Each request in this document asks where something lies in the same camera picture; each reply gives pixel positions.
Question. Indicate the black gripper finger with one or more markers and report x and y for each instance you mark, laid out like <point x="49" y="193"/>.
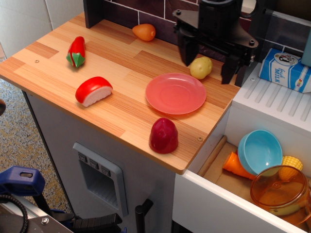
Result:
<point x="188" y="47"/>
<point x="232" y="66"/>

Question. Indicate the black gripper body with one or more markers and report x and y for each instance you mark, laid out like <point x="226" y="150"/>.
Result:
<point x="217" y="23"/>

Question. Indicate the yellow toy potato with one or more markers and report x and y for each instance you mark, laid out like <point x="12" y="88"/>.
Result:
<point x="201" y="67"/>

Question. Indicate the pink plastic plate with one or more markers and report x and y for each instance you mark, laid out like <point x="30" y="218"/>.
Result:
<point x="175" y="93"/>

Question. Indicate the orange toy fruit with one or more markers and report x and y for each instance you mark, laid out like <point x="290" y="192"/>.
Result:
<point x="145" y="32"/>

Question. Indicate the blue white milk carton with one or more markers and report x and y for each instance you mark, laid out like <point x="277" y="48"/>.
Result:
<point x="286" y="70"/>

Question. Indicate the light blue plastic bowl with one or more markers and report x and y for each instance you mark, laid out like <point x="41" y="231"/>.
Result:
<point x="258" y="151"/>

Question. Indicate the orange toy ice cream cone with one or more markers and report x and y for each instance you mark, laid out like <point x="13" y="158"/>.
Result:
<point x="233" y="165"/>

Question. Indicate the dark red toy pepper half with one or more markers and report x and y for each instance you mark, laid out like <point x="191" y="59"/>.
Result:
<point x="163" y="136"/>

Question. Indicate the yellow toy corn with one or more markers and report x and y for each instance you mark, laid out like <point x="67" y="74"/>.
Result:
<point x="289" y="167"/>

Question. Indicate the red toy chili pepper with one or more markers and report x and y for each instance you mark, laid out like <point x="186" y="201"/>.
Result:
<point x="77" y="53"/>

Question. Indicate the transparent orange plastic cup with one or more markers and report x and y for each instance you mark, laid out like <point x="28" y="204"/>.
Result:
<point x="289" y="200"/>

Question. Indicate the white toy sink unit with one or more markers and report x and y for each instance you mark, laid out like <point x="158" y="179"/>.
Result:
<point x="265" y="122"/>

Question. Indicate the grey toy ice dispenser panel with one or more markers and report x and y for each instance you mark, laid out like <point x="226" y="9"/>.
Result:
<point x="104" y="180"/>

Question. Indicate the blue clamp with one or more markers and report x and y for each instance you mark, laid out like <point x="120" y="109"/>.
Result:
<point x="21" y="181"/>

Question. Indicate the black cabinet door handle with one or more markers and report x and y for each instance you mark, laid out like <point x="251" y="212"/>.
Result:
<point x="140" y="212"/>

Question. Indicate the black ribbed clamp handle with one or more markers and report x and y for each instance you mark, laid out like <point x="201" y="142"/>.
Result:
<point x="105" y="224"/>

